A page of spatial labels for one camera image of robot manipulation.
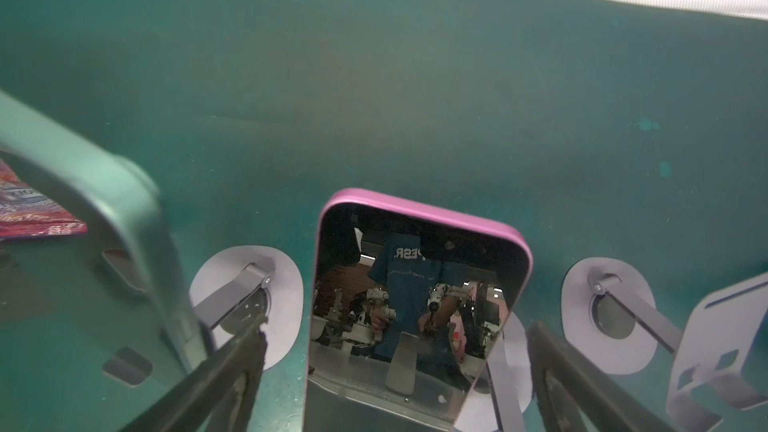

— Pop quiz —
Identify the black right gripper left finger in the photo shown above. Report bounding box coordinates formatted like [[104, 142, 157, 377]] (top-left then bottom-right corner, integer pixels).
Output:
[[123, 316, 267, 432]]

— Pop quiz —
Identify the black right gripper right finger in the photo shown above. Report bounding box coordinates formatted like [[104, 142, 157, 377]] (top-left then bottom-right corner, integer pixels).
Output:
[[526, 321, 673, 432]]

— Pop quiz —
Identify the phone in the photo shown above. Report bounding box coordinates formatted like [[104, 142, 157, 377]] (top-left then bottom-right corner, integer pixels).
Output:
[[1, 95, 207, 431], [302, 188, 533, 431]]

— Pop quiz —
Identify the grey phone stand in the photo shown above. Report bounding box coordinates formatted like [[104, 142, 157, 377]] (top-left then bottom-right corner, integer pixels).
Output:
[[453, 313, 533, 431], [561, 257, 683, 375]]

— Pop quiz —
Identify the grey round stand base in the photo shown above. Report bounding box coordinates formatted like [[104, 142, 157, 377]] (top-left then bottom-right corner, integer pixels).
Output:
[[189, 245, 304, 369]]

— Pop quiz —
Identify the far right grey stand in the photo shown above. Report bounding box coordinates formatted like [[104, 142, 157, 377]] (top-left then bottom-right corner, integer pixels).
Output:
[[665, 273, 767, 431]]

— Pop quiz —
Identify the purple Fox's candy bag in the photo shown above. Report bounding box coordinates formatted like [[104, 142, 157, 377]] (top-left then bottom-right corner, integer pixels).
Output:
[[1, 161, 87, 241]]

